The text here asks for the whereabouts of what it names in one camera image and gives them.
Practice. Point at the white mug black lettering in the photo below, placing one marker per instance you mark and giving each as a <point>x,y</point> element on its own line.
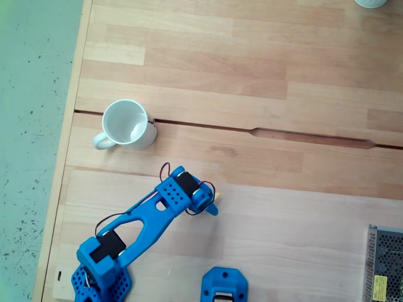
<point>124,122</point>

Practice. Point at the perforated metal power supply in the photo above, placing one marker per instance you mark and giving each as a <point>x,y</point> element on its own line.
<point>385,264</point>

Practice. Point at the white yellow sweet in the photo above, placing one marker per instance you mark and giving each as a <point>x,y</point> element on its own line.
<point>218,196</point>

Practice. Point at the white round object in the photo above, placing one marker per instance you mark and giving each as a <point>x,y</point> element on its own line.
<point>371,3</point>

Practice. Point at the pale wooden base board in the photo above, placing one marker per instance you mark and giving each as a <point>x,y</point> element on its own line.
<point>283,236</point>

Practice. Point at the blue printed post base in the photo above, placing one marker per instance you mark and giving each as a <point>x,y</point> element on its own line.
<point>225,280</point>

